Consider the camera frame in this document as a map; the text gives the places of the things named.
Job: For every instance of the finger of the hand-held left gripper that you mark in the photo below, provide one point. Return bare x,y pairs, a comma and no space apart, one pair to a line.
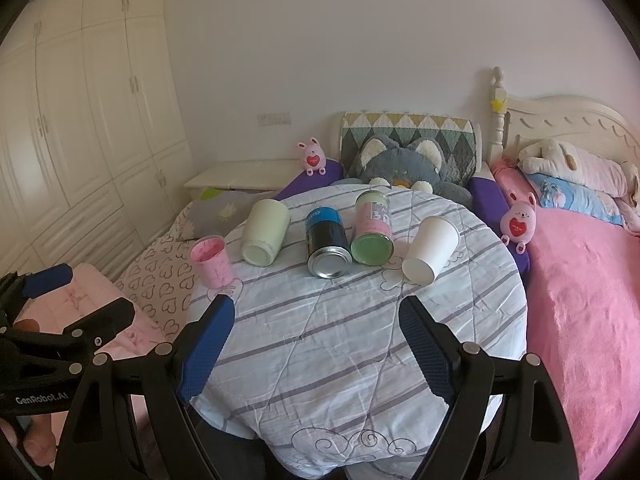
47,280
107,320

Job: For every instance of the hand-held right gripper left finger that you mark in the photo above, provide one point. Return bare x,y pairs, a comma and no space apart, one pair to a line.
205,347

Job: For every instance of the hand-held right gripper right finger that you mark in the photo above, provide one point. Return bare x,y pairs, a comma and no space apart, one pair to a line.
426,352

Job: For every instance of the white paper cup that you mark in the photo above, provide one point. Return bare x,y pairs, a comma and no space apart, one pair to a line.
431,250

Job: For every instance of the cream cup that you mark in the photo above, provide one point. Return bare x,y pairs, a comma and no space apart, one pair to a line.
265,232

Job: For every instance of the pink cup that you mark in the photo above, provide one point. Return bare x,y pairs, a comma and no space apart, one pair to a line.
212,265

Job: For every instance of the pink floral cloth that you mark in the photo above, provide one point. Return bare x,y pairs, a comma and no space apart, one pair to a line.
75,300

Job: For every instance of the heart print cloth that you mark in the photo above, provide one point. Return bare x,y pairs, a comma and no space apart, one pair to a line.
155,280

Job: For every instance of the striped white quilt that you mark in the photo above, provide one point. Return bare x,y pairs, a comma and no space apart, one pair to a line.
325,340

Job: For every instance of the green can with pink label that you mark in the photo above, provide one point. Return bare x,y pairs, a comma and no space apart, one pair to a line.
372,232

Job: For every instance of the grey daisy pillow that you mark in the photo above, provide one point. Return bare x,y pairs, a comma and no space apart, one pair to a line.
215,212

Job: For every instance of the black can with blue label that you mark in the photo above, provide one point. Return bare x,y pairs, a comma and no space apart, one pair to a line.
327,245

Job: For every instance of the large pink bunny toy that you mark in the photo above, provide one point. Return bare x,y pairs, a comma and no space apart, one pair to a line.
517,222

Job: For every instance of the pink blanket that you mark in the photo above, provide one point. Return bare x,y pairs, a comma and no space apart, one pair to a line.
585,310

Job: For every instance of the purple cushion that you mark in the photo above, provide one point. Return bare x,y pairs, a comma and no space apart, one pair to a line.
320,177
487,195

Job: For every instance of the cream wardrobe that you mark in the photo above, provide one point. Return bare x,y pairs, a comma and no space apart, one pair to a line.
75,110

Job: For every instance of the white nightstand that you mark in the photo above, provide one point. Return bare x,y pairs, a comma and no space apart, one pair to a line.
240,175

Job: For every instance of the grey cat plush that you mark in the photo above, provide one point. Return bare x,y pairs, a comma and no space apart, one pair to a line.
395,160

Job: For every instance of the blue printed pillow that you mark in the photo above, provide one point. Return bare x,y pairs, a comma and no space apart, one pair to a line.
565,192

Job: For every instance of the small pink bunny toy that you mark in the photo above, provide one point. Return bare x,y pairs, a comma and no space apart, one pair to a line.
313,157

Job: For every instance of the patchwork quilted cover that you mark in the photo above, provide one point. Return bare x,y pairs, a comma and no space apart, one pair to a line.
400,127

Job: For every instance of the white dog plush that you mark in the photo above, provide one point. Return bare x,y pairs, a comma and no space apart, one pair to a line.
565,160

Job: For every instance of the yellow flower ornament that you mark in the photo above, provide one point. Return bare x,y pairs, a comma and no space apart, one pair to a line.
498,104

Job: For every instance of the cream bed headboard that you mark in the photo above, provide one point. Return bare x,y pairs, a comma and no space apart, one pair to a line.
560,120

